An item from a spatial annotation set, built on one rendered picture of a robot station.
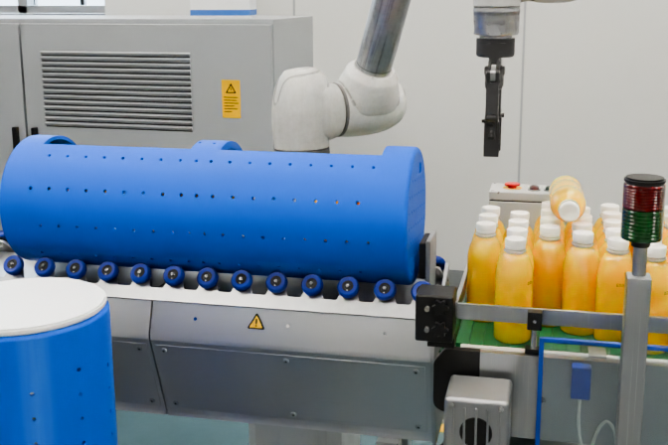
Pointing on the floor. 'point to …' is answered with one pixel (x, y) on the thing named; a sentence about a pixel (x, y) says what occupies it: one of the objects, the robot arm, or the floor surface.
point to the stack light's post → (632, 359)
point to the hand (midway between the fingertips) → (492, 139)
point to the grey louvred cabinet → (145, 77)
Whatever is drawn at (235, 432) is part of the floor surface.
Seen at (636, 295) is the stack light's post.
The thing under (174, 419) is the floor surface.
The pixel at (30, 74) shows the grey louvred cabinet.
